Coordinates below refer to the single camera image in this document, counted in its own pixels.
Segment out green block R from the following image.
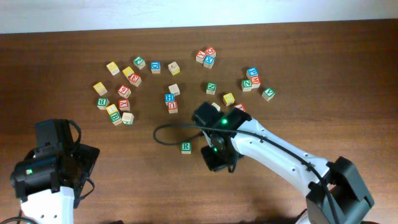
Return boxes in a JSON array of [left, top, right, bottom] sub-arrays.
[[181, 142, 192, 154]]

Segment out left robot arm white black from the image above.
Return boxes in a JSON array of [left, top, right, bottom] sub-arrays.
[[11, 119, 100, 224]]

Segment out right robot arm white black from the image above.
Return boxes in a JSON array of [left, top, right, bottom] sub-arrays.
[[192, 103, 374, 223]]

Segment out wooden block blue side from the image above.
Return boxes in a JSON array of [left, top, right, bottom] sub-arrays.
[[211, 102, 221, 112]]

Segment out red block I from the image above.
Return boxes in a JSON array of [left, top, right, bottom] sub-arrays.
[[234, 103, 246, 112]]

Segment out yellow block E centre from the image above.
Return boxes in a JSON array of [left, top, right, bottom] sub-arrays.
[[223, 93, 235, 106]]

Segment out green block B left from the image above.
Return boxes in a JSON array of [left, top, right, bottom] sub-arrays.
[[96, 98, 109, 110]]

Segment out green block b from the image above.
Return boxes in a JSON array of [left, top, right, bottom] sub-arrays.
[[96, 98, 109, 110], [109, 112, 122, 126]]

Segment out green block B lower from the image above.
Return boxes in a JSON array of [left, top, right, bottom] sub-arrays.
[[109, 112, 122, 126]]

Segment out yellow block lower left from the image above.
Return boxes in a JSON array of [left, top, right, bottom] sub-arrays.
[[106, 104, 118, 115]]

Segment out yellow block left edge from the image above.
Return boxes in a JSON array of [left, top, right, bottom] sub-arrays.
[[93, 82, 108, 96]]

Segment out green block N centre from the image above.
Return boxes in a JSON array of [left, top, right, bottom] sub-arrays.
[[206, 82, 217, 95]]

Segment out green block n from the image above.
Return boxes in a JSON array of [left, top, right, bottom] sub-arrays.
[[241, 79, 252, 92], [206, 82, 217, 95]]

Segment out red block Y left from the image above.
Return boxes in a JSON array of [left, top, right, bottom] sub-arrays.
[[118, 99, 131, 111]]

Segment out red block y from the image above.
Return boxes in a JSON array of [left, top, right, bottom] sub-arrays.
[[195, 50, 206, 63], [118, 99, 131, 111]]

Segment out green block N right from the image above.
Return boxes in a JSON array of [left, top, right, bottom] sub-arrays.
[[241, 79, 252, 92]]

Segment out green block V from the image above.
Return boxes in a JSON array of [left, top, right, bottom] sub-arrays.
[[262, 88, 275, 101]]

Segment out blue block H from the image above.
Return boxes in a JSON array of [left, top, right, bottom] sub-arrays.
[[165, 93, 175, 105]]

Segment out red block 6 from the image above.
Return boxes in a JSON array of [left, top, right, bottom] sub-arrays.
[[118, 85, 131, 98]]

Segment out red block M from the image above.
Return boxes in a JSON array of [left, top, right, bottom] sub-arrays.
[[250, 76, 261, 88]]

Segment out plain wooden block centre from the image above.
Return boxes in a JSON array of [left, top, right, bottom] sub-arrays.
[[169, 83, 180, 96]]

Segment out blue block P right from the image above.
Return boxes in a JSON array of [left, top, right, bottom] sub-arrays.
[[246, 67, 259, 79]]

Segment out yellow block far left top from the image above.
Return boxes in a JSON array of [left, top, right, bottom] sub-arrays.
[[106, 62, 120, 76]]

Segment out blue block X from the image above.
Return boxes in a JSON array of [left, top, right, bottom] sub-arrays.
[[203, 55, 215, 68]]

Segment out yellow block beside E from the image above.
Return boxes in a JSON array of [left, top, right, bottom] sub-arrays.
[[123, 67, 134, 78]]

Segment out red block E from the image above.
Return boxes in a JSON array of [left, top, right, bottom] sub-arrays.
[[128, 73, 142, 86]]

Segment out wooden block yellow side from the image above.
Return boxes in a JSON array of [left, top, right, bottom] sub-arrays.
[[168, 62, 180, 75]]

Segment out red block Y top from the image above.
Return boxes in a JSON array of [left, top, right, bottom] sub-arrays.
[[195, 50, 206, 63]]

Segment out red block Q top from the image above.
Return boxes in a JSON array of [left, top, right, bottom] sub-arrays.
[[205, 47, 216, 58]]

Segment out blue block D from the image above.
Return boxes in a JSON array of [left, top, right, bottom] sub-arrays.
[[150, 61, 161, 74]]

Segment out green block P top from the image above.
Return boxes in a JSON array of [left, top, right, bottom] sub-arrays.
[[133, 56, 146, 70]]

